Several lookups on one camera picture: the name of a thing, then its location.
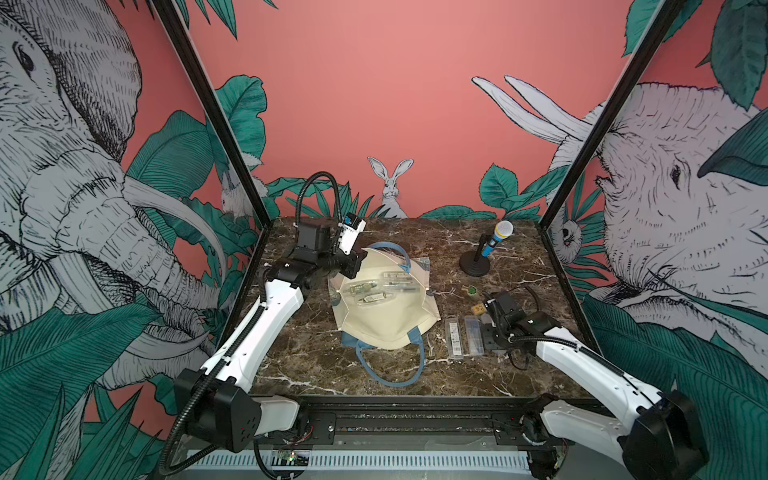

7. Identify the clear compass set case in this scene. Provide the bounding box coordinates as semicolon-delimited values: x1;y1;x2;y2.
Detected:
445;316;464;361

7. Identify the cream canvas tote bag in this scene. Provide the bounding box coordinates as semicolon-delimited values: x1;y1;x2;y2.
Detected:
328;241;440;388

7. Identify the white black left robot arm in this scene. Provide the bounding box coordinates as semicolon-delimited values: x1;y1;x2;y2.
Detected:
168;214;366;452

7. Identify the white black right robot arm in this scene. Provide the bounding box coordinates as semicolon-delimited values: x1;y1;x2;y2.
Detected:
483;290;710;479

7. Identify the blue toy microphone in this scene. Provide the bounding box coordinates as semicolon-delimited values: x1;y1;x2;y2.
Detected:
481;220;514;257

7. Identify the white ventilation grille strip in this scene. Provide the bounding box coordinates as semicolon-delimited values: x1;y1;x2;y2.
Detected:
182;449;534;474

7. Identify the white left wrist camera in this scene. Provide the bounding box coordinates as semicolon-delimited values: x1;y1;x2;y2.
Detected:
337;212;366;255

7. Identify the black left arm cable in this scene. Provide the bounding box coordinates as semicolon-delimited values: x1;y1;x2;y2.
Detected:
293;171;343;226

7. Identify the black left frame post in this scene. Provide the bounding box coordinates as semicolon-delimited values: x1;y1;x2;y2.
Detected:
152;0;272;230

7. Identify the black frame post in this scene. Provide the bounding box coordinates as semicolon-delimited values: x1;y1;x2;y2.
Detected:
538;0;686;230
152;0;272;230

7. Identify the black right frame post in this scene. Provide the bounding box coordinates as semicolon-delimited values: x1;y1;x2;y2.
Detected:
538;0;686;230

